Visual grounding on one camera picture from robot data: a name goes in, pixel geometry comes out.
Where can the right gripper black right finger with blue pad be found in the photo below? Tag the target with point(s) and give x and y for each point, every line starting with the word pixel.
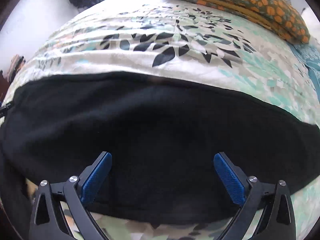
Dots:
pixel 277 220

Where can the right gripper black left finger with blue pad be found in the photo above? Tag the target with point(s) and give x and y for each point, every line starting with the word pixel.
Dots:
pixel 78 192

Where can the black pants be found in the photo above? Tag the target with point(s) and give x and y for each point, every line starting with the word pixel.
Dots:
pixel 162 135

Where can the teal damask pillow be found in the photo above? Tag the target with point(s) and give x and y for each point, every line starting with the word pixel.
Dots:
pixel 308 54

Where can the leaf-print bed sheet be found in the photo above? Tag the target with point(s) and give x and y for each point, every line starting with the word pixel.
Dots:
pixel 188 42

